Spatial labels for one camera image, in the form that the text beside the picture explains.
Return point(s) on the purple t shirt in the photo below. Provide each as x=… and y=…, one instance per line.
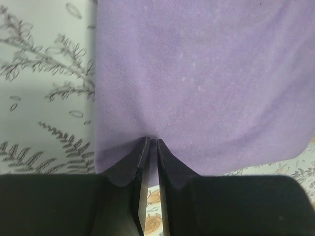
x=227, y=84

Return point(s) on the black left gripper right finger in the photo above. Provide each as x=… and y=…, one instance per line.
x=263, y=205

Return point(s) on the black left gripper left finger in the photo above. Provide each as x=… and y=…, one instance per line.
x=112, y=203

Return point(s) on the floral patterned table mat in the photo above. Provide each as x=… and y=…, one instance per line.
x=47, y=101

